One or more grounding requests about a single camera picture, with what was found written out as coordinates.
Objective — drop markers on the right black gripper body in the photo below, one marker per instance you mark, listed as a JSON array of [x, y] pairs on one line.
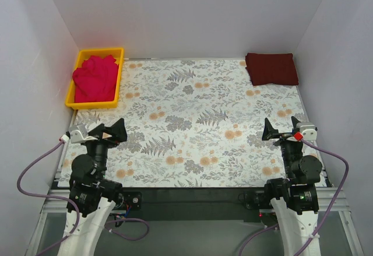
[[285, 136]]

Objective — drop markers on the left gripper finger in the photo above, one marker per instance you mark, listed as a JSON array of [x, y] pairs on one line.
[[97, 132], [117, 131]]

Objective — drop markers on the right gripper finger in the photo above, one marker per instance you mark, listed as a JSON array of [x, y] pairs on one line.
[[296, 123], [269, 132]]

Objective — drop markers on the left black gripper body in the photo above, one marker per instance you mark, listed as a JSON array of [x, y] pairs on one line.
[[104, 138]]

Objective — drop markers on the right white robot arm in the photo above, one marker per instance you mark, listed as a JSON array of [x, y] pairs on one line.
[[294, 197]]

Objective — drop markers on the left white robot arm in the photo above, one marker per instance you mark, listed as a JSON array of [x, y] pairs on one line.
[[92, 197]]

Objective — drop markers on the red t-shirt in bin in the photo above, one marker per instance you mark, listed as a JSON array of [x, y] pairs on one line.
[[96, 80]]

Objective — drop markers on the folded dark red t-shirt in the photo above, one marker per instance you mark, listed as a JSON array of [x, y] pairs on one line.
[[278, 69]]

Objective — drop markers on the floral patterned table mat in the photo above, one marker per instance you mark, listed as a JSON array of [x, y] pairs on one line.
[[195, 123]]

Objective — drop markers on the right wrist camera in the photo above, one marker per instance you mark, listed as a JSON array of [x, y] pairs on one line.
[[306, 131]]

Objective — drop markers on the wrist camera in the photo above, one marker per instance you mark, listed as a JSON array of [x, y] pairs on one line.
[[306, 131], [75, 134]]

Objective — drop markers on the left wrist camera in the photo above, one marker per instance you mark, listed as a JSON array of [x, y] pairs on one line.
[[75, 134]]

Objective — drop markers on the aluminium rail frame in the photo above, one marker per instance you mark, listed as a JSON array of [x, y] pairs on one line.
[[329, 199]]

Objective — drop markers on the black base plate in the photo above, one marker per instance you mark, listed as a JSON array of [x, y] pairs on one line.
[[189, 204]]

